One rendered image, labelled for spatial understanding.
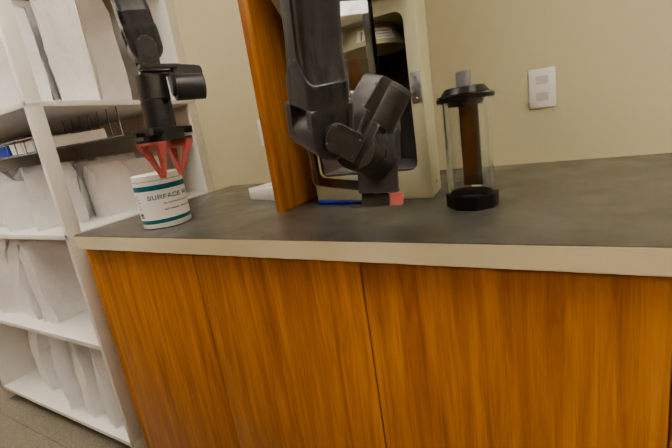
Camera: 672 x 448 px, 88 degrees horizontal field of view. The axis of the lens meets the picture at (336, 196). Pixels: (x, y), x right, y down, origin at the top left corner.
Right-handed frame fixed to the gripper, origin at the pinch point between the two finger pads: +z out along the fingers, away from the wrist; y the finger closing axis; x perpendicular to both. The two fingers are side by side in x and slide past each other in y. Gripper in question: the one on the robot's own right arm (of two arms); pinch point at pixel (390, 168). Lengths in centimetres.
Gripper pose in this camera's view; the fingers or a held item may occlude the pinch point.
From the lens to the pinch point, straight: 65.2
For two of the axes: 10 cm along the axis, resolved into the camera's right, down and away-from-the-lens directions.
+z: 3.9, 0.7, 9.2
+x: -9.2, 0.6, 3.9
